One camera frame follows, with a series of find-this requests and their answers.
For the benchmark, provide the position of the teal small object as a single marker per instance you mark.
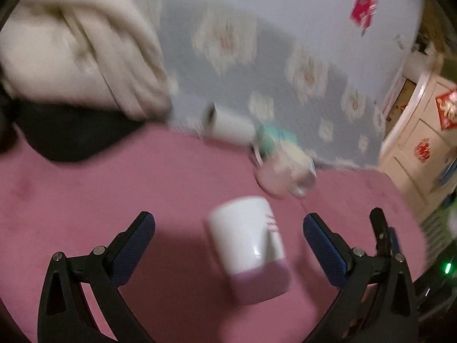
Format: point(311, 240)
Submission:
point(269, 137)

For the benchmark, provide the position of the white cylindrical cup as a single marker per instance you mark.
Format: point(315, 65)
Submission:
point(228, 127)

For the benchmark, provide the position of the pink blanket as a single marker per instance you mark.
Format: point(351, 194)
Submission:
point(125, 178)

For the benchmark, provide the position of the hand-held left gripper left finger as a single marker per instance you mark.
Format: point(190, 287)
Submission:
point(137, 235)

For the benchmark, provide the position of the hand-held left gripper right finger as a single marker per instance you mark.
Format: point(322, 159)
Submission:
point(321, 243)

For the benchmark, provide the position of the red round paper decoration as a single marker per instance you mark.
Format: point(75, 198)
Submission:
point(423, 150)

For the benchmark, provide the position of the red wall hanging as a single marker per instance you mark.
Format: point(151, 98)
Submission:
point(366, 3)

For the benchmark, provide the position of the grey floral bed sheet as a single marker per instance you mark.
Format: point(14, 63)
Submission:
point(271, 68)

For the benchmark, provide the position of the cream blanket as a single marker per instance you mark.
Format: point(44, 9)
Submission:
point(71, 43)

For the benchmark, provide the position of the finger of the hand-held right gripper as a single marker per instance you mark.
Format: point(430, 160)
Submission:
point(380, 228)

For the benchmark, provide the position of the black cloth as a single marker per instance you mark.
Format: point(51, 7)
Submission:
point(71, 135)

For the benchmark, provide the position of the white cabinet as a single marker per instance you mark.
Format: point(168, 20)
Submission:
point(407, 171)

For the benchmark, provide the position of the red diamond paper decoration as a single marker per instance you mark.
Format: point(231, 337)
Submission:
point(449, 109)

